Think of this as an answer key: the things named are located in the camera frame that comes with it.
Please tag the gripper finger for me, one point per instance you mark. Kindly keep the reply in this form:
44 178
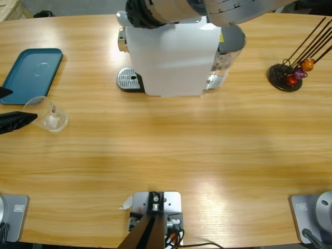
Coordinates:
13 122
4 92

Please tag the clear drinking glass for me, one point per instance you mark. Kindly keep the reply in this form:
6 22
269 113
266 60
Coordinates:
52 122

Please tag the white capsule coffee machine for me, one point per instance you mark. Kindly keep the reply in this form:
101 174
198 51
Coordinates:
168 64

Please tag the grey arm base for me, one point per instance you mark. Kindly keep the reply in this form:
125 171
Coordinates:
311 215
15 215

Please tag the red coffee capsule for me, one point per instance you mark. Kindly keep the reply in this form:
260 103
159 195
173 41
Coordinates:
292 80

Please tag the orange coffee capsule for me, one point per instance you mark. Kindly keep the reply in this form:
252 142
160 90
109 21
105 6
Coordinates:
307 64

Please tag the teal rectangular tray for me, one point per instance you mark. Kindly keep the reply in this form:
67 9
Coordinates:
31 72

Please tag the wooden crate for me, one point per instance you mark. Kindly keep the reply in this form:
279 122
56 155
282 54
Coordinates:
7 7

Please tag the black object on floor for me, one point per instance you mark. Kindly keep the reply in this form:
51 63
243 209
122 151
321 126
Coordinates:
44 13

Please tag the white paper tab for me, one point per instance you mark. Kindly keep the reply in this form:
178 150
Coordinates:
127 202

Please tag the clear water tank black lid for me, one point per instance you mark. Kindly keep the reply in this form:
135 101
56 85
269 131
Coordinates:
230 41

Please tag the black capsule holder with rods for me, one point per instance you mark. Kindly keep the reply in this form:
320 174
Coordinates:
278 75

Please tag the dark camera post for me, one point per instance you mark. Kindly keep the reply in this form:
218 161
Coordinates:
147 233

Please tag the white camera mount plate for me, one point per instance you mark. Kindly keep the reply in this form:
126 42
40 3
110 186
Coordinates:
172 201

